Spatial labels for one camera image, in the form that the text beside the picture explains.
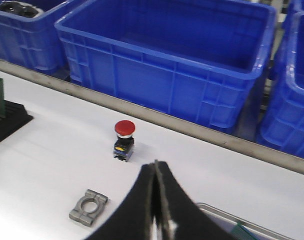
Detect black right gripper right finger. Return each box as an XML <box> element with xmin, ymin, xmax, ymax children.
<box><xmin>154</xmin><ymin>160</ymin><xmax>235</xmax><ymax>240</ymax></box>

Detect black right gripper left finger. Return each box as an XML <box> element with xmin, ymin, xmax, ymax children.
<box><xmin>88</xmin><ymin>163</ymin><xmax>156</xmax><ymax>240</ymax></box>

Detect silver metal tray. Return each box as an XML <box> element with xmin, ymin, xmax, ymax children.
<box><xmin>196</xmin><ymin>202</ymin><xmax>291</xmax><ymax>240</ymax></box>

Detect black slotted board rack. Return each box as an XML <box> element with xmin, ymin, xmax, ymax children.
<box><xmin>0</xmin><ymin>100</ymin><xmax>34</xmax><ymax>142</ymax></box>

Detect grey metal clamp block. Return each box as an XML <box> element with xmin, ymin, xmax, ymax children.
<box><xmin>69</xmin><ymin>189</ymin><xmax>109</xmax><ymax>227</ymax></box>

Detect red emergency stop button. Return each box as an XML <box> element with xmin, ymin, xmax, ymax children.
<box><xmin>113</xmin><ymin>120</ymin><xmax>136</xmax><ymax>162</ymax></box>

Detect right blue plastic crate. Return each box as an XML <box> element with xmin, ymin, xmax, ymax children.
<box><xmin>256</xmin><ymin>12</ymin><xmax>304</xmax><ymax>158</ymax></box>

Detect blue plastic crate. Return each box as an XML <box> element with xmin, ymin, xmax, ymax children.
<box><xmin>0</xmin><ymin>0</ymin><xmax>83</xmax><ymax>75</ymax></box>
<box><xmin>55</xmin><ymin>0</ymin><xmax>276</xmax><ymax>132</ymax></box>
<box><xmin>256</xmin><ymin>12</ymin><xmax>304</xmax><ymax>158</ymax></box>

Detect centre blue plastic crate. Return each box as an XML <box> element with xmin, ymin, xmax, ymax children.
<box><xmin>55</xmin><ymin>0</ymin><xmax>276</xmax><ymax>132</ymax></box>

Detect left blue plastic crate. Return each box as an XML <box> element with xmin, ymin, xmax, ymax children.
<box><xmin>0</xmin><ymin>0</ymin><xmax>83</xmax><ymax>75</ymax></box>

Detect far right blue crate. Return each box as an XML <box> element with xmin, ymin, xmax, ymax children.
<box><xmin>282</xmin><ymin>0</ymin><xmax>304</xmax><ymax>29</ymax></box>

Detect black parts in crate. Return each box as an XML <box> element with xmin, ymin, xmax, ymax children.
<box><xmin>0</xmin><ymin>0</ymin><xmax>45</xmax><ymax>18</ymax></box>

